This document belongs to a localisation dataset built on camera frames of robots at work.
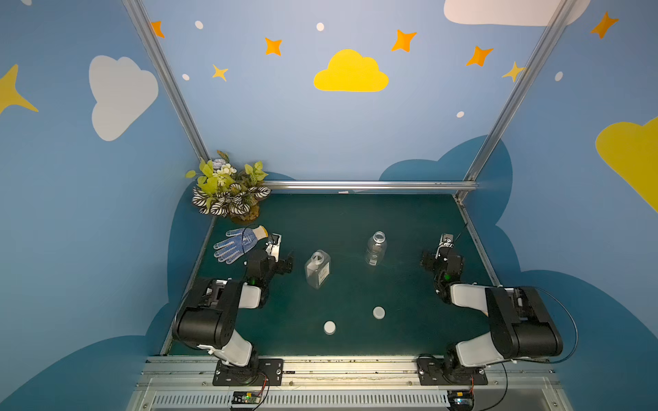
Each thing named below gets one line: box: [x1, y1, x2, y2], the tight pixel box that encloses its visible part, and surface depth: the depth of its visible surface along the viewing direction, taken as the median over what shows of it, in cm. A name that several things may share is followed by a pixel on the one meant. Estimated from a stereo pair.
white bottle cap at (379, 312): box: [372, 305, 386, 320], surface depth 88 cm
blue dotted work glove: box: [213, 225, 270, 265], surface depth 106 cm
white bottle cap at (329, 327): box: [323, 320, 336, 336], surface depth 84 cm
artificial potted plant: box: [185, 150, 272, 226], surface depth 97 cm
